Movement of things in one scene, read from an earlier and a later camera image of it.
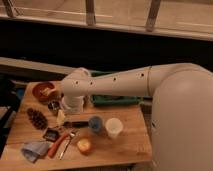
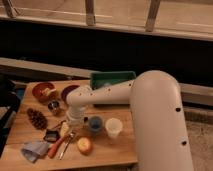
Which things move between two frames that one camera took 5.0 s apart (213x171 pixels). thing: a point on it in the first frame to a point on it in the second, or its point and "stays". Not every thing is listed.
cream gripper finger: [60, 121] to [64, 129]
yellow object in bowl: [47, 91] stays
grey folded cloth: [34, 149] stays
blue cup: [95, 123] stays
